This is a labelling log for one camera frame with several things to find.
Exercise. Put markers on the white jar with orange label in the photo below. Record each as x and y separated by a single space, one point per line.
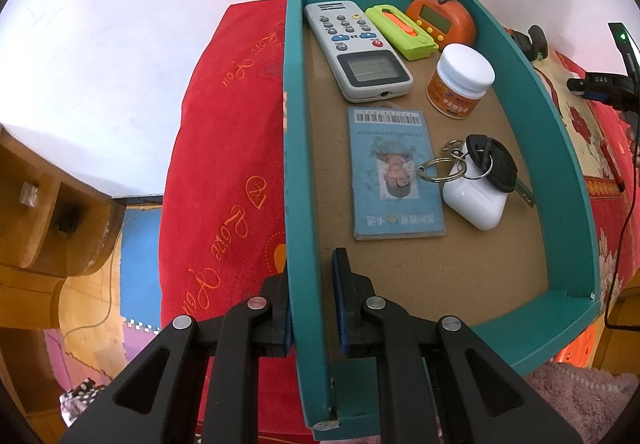
462 74

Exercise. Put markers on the white earbuds case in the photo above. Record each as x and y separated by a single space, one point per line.
475 206

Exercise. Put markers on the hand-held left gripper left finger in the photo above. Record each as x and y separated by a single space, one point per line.
287 336

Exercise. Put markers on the green utility knife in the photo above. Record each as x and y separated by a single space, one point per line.
400 31

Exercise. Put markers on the white remote control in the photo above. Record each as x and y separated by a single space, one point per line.
360 54

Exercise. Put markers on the wooden furniture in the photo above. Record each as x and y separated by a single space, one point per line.
622 334

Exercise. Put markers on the wooden cabinet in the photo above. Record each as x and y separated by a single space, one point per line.
30 234

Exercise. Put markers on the pink fluffy cloth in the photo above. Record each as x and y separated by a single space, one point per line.
585 404

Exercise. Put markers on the blue foam floor mat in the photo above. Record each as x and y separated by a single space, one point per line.
137 254

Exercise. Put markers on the red printed blanket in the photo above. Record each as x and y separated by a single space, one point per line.
225 149

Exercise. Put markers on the red lighter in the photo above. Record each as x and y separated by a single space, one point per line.
612 164

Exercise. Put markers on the orange stool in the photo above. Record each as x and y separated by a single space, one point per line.
577 349

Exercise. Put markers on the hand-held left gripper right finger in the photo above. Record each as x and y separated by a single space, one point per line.
338 304

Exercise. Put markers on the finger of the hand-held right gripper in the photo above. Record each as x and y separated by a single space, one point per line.
580 86

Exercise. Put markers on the orange timer with monkey figure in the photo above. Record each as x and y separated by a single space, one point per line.
457 26

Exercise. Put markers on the teal cardboard box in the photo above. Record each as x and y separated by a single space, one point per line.
450 264

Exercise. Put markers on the dotted black bag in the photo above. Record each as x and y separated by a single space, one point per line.
80 396

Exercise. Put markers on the black key with rings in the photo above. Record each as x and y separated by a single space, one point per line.
495 164

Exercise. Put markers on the blue ID card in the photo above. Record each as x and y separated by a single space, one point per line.
395 174

